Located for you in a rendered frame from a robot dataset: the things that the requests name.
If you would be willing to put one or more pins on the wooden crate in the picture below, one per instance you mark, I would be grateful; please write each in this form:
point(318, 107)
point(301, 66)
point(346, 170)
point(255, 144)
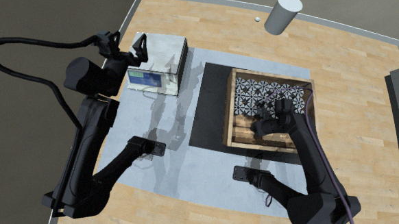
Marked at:
point(237, 128)

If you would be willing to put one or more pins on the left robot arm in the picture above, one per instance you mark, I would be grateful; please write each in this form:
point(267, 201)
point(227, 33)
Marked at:
point(77, 198)

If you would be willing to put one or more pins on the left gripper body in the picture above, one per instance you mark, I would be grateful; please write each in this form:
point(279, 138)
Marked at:
point(118, 61)

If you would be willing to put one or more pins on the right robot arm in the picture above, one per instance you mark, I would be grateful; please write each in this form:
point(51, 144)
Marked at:
point(322, 204)

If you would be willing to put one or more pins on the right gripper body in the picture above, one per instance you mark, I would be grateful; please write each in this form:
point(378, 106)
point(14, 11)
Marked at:
point(263, 126)

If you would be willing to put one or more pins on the white bench scale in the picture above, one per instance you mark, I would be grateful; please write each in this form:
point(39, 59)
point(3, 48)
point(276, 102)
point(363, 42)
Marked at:
point(163, 71)

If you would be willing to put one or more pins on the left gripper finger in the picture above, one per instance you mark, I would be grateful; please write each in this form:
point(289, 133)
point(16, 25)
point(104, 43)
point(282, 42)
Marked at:
point(137, 46)
point(117, 33)

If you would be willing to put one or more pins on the black rectangular mat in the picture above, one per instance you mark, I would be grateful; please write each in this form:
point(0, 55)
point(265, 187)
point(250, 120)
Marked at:
point(207, 129)

